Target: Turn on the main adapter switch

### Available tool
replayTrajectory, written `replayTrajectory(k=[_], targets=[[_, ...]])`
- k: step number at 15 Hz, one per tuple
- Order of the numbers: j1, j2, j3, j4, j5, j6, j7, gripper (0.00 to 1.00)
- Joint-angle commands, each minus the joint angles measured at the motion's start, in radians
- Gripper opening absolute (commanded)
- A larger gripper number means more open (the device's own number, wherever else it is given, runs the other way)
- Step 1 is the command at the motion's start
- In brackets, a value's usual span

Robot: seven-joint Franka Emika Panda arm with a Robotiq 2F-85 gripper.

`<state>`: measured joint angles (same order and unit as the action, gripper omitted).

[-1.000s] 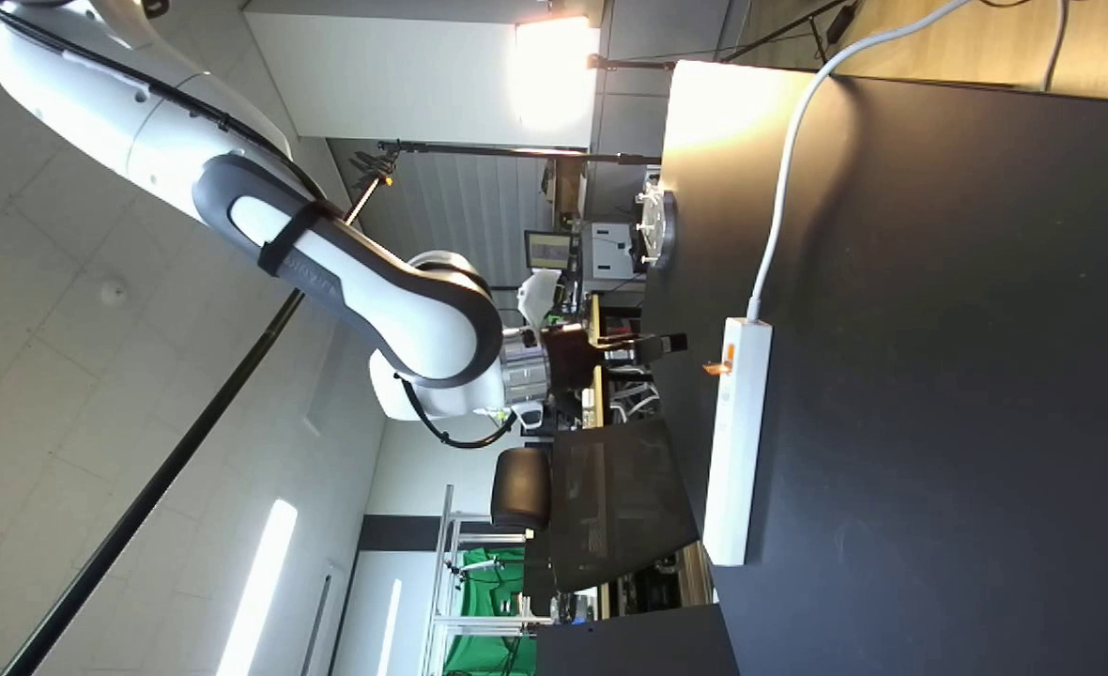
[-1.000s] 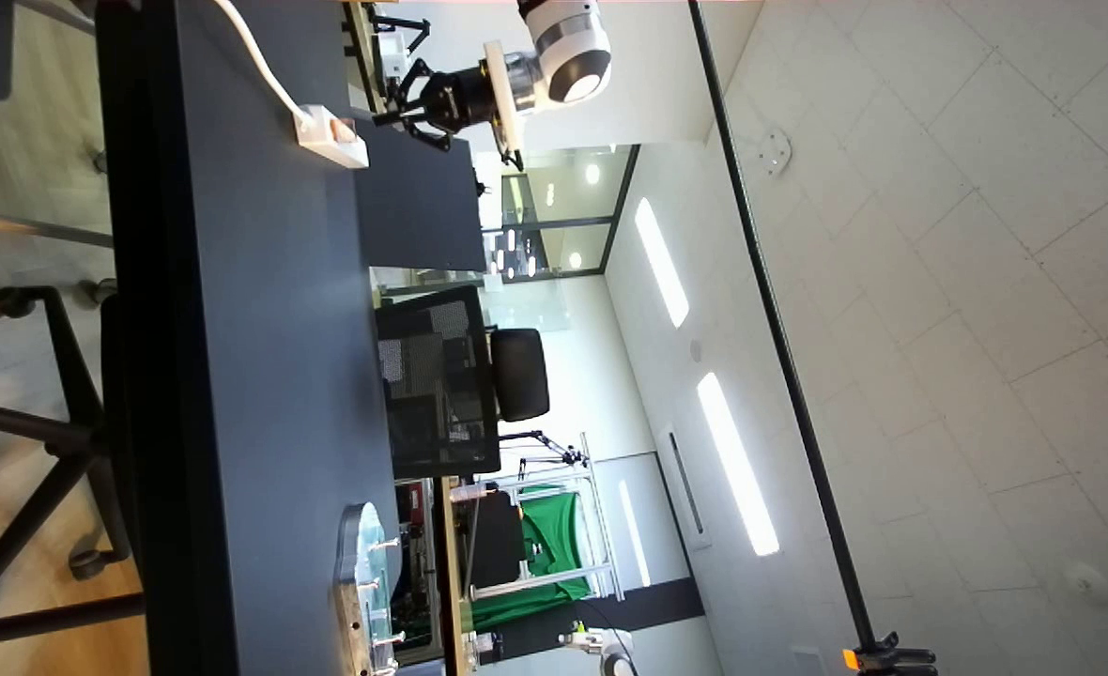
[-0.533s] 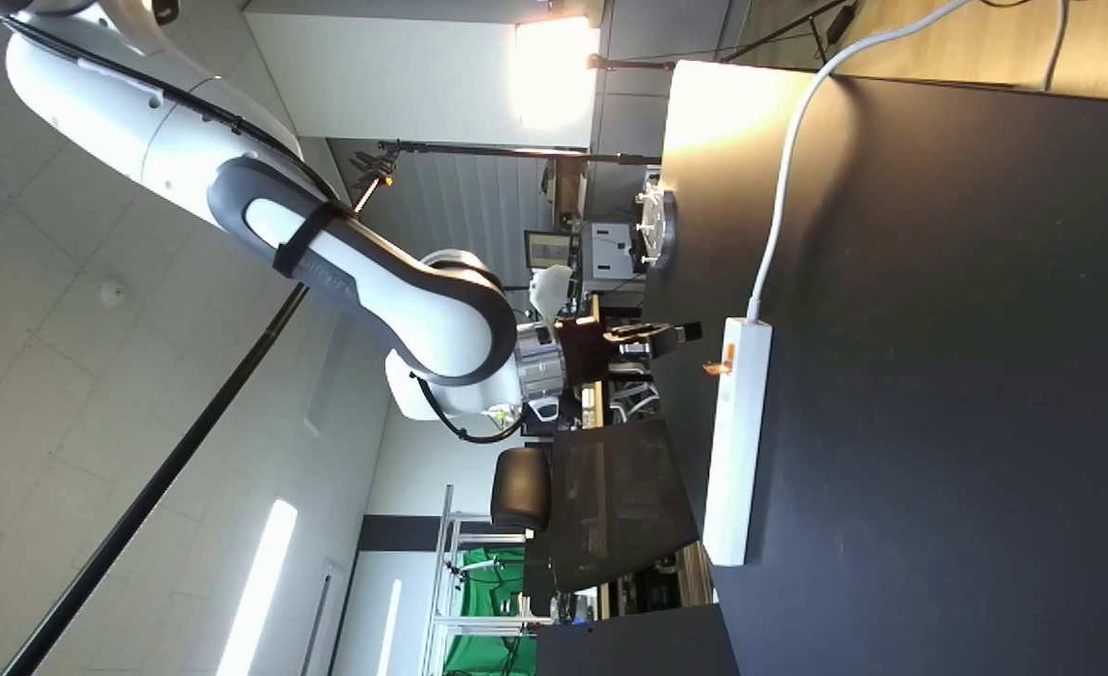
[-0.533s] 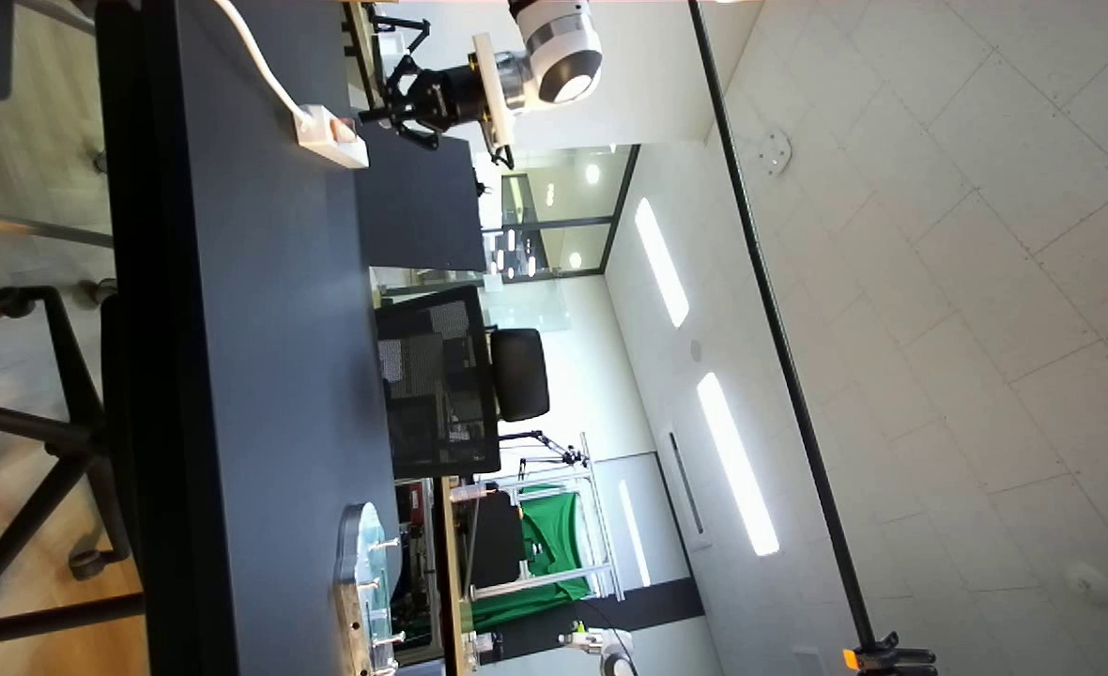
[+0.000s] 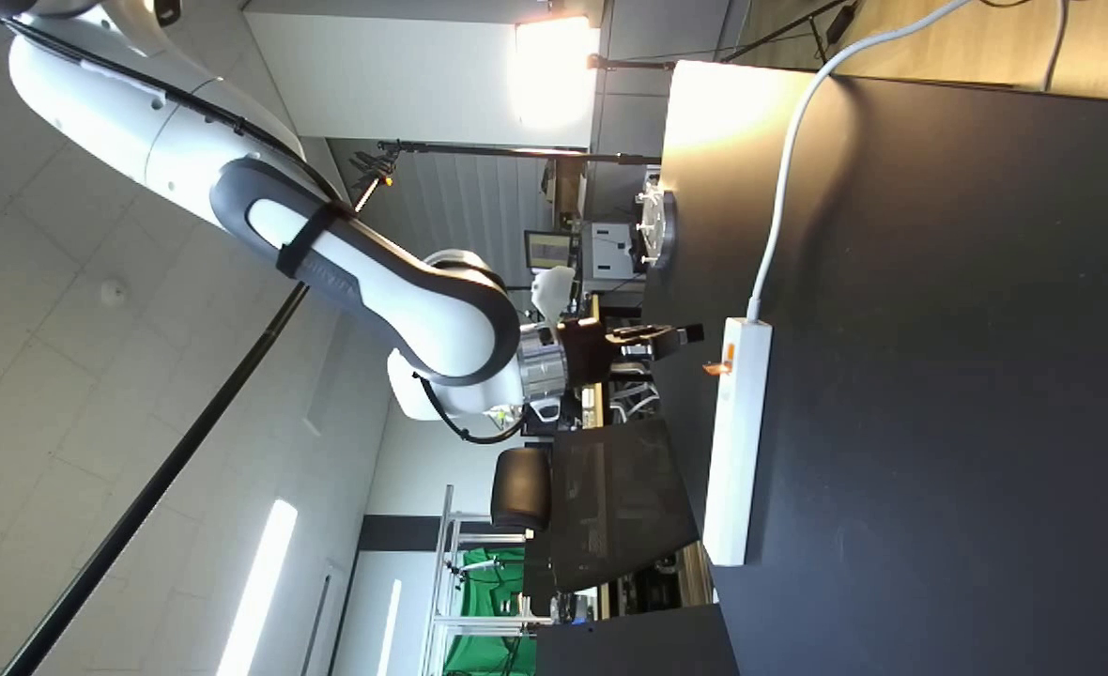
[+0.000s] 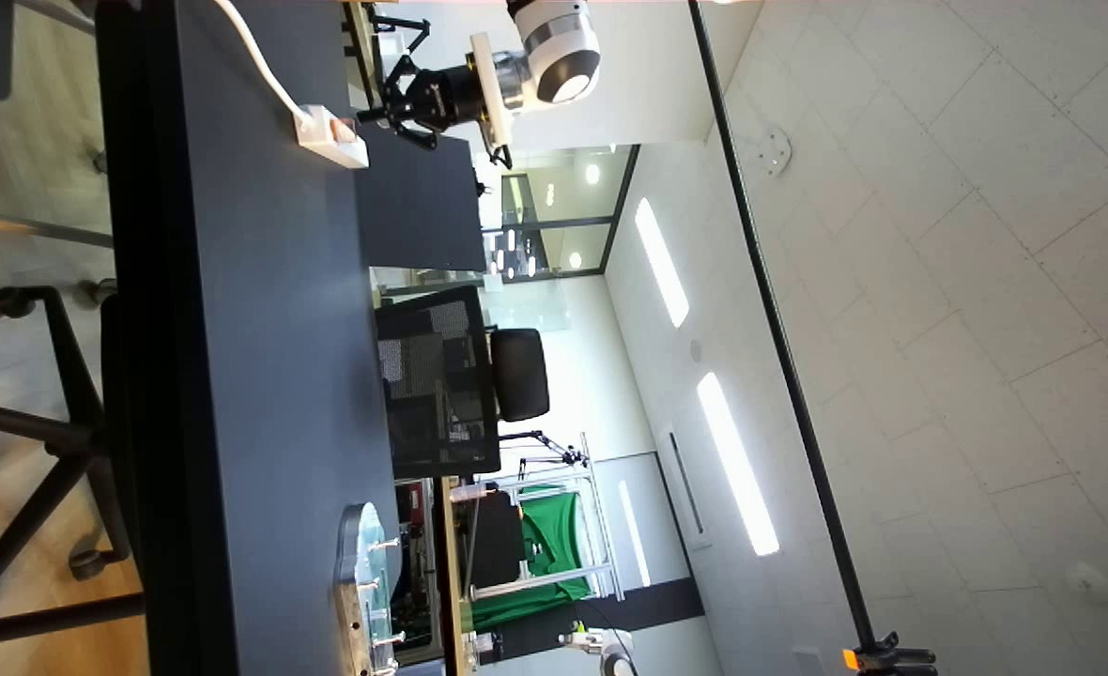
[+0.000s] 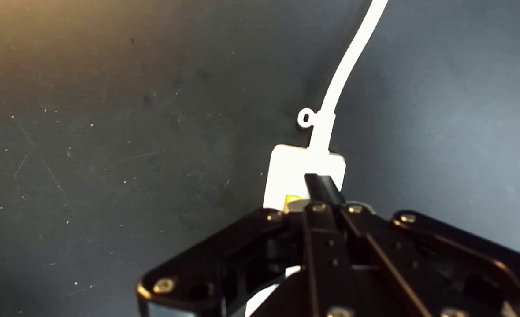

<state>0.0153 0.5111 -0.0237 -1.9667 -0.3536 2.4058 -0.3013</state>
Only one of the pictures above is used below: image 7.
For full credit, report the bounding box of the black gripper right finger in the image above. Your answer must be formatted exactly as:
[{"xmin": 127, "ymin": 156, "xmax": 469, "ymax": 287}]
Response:
[{"xmin": 322, "ymin": 172, "xmax": 520, "ymax": 317}]

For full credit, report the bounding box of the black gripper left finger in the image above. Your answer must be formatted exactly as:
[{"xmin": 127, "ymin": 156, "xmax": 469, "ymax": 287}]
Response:
[{"xmin": 134, "ymin": 172, "xmax": 326, "ymax": 317}]

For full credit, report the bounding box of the power strip rocker switch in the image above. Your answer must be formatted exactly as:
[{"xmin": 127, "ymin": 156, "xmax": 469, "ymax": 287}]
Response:
[{"xmin": 282, "ymin": 192, "xmax": 305, "ymax": 214}]

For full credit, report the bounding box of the white power strip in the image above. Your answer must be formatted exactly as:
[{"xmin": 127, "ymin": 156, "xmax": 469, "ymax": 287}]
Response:
[{"xmin": 243, "ymin": 142, "xmax": 349, "ymax": 317}]

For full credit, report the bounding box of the white power strip cable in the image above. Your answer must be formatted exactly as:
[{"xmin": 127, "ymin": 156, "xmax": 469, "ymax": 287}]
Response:
[{"xmin": 296, "ymin": 0, "xmax": 389, "ymax": 156}]

